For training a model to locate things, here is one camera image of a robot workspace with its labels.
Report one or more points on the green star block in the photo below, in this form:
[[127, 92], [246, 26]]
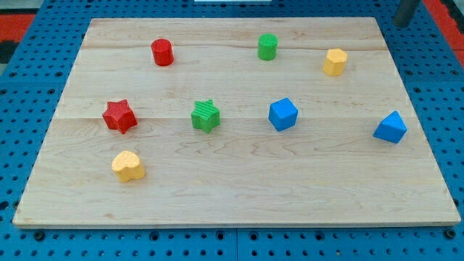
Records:
[[205, 115]]

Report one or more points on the red star block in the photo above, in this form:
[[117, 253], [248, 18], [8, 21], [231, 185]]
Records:
[[119, 116]]

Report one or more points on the blue cube block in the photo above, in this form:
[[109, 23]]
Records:
[[283, 114]]

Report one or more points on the wooden board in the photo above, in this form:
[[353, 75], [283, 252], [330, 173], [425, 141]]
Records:
[[325, 171]]

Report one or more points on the green cylinder block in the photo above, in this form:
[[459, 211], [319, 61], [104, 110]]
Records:
[[267, 46]]

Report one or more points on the red cylinder block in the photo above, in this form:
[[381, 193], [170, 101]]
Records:
[[162, 52]]

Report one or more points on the yellow heart block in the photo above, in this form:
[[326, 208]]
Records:
[[127, 166]]

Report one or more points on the yellow hexagon block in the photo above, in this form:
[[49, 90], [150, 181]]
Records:
[[335, 62]]

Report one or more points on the blue triangle block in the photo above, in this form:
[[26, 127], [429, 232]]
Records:
[[392, 128]]

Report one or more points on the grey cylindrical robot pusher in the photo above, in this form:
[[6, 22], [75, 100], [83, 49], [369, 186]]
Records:
[[405, 13]]

